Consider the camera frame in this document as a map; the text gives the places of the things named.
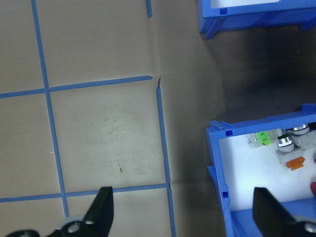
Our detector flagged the blue plastic bin with capacitors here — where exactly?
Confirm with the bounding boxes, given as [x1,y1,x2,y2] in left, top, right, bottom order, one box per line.
[197,0,316,40]

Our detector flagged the silver push button green cap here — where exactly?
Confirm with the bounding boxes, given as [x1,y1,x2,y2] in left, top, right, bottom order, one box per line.
[276,134,295,154]

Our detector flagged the silver push button white body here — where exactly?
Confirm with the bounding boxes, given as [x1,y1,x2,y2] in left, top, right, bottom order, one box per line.
[292,124,316,152]

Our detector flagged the white foam bin liner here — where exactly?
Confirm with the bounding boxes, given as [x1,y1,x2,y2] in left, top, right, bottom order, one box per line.
[218,128,316,213]

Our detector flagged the white contact block orange clip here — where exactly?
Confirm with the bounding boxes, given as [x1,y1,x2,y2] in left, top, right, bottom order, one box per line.
[276,150,307,172]

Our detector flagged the blue plastic bin with buttons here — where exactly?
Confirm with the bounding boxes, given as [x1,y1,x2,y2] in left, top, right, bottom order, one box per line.
[205,103,316,237]

